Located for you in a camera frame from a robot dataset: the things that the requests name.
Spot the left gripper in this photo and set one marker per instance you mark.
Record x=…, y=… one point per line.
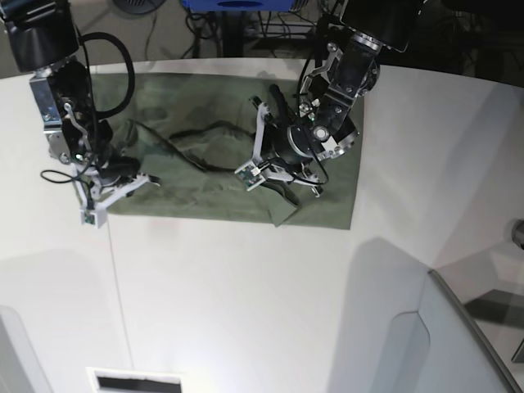
x=286, y=147

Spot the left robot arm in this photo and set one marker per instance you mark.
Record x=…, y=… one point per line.
x=318, y=127

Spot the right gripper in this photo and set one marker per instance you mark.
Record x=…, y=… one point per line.
x=115, y=164

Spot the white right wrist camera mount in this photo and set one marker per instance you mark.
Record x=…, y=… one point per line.
x=97, y=194

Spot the black power strip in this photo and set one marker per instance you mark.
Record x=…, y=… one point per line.
x=329, y=33

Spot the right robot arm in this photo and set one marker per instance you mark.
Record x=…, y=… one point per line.
x=44, y=41

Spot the green t-shirt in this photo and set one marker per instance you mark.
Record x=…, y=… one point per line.
x=193, y=132

